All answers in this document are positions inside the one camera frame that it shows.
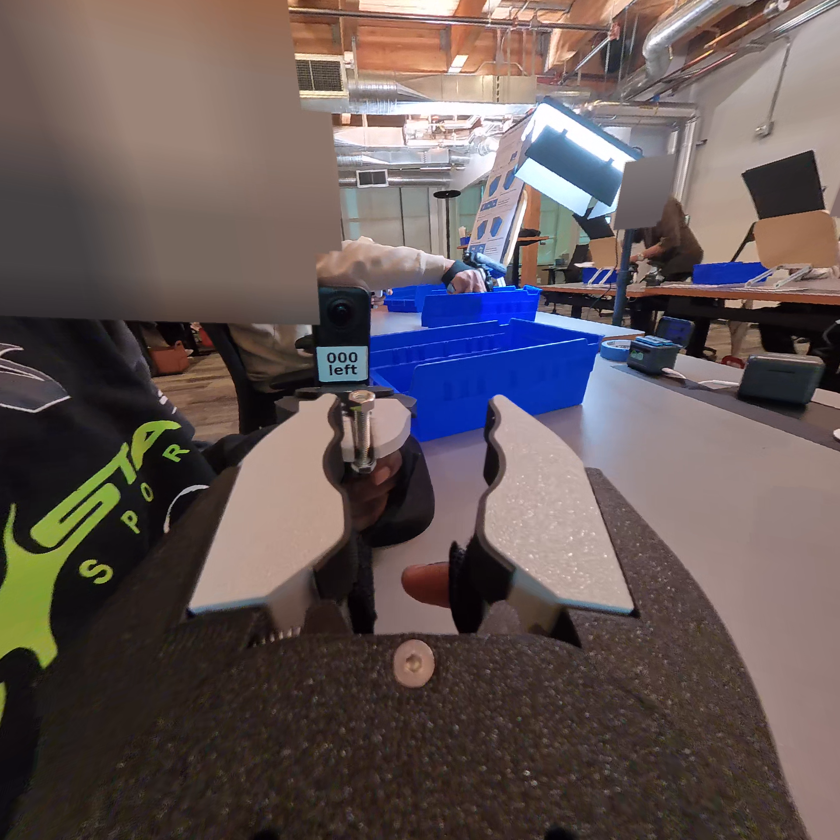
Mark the black floor lamp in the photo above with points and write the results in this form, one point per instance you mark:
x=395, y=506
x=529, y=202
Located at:
x=448, y=194

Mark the long wooden desk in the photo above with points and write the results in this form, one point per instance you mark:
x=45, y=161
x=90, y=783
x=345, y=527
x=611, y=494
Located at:
x=735, y=292

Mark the wall air vent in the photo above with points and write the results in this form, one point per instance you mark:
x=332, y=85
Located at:
x=372, y=177

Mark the blue tape roll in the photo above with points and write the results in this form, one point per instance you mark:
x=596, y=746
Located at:
x=614, y=351

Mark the black and blue device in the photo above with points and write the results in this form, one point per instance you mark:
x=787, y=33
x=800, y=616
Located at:
x=652, y=356

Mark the black monitor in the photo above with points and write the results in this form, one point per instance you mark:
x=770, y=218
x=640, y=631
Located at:
x=784, y=184

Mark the person's left forearm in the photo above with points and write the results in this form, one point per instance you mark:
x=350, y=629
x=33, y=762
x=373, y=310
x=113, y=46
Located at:
x=243, y=449

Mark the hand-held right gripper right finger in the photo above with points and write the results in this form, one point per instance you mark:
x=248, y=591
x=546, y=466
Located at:
x=551, y=525

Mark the large air vent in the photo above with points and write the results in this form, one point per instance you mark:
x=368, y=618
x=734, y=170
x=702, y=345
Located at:
x=322, y=75

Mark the roll-up banner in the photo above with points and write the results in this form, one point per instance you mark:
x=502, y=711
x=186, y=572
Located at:
x=496, y=197

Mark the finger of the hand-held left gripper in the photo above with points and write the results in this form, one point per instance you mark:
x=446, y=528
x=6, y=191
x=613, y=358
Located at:
x=391, y=431

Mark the studio light on stand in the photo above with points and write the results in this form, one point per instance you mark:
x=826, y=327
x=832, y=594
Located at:
x=571, y=151

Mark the dark blue bag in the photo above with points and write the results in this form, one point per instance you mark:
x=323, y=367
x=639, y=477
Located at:
x=675, y=331

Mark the long thin silver bolt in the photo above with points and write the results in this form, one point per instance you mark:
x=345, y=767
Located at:
x=361, y=440

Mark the silver air duct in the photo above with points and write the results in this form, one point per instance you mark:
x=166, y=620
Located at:
x=683, y=33

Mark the small silver hex nut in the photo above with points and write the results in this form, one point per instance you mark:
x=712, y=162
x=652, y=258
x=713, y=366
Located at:
x=361, y=398

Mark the grey tool case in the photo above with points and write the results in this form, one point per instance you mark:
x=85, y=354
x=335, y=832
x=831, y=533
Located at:
x=780, y=379

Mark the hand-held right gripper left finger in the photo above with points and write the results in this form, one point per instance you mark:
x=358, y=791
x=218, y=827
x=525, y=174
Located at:
x=269, y=525

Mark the blue plastic bin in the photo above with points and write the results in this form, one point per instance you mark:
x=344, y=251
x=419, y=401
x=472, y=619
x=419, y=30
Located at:
x=414, y=298
x=599, y=276
x=499, y=387
x=729, y=273
x=479, y=309

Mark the person's left hand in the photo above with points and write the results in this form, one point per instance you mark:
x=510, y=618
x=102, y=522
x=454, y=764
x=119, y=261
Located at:
x=374, y=496

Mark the black printed shirt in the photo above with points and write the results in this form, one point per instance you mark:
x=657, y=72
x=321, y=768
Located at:
x=79, y=525

